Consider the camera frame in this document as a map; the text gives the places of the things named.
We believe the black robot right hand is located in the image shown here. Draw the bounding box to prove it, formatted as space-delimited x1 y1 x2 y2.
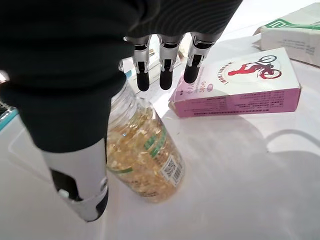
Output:
0 0 243 223

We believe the clear bottle of yellow capsules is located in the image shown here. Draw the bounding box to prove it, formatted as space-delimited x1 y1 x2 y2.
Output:
106 79 186 204

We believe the green and white medicine box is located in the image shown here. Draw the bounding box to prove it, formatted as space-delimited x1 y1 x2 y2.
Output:
252 2 320 68

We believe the pink box with red motorcyclist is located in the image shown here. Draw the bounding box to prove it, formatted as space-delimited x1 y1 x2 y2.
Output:
167 47 302 119

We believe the white cable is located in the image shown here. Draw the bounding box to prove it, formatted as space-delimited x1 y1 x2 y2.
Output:
265 128 320 154

